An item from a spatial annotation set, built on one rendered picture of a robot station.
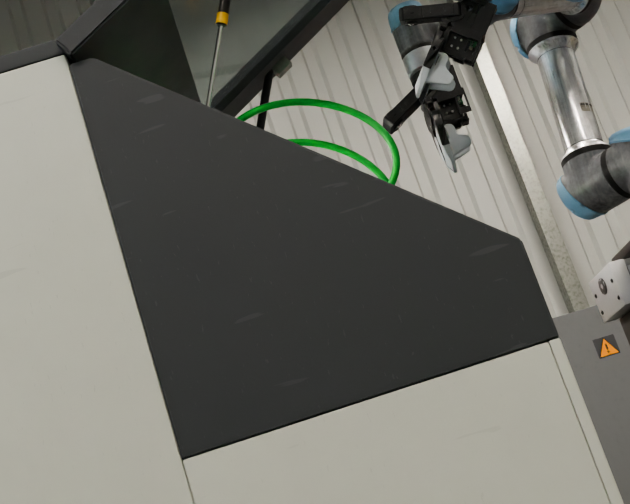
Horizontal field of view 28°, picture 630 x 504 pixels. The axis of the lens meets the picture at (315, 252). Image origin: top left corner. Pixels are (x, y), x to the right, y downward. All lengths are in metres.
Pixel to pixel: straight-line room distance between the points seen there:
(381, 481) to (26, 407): 0.53
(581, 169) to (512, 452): 1.03
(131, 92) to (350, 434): 0.64
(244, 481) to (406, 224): 0.45
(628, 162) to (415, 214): 0.84
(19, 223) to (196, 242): 0.28
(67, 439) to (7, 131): 0.50
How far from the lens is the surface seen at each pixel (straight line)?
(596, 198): 2.72
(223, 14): 2.08
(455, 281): 1.88
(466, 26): 2.32
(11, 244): 1.97
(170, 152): 1.97
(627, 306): 2.53
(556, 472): 1.84
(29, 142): 2.02
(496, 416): 1.85
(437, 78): 2.27
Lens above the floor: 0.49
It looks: 17 degrees up
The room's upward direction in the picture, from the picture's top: 18 degrees counter-clockwise
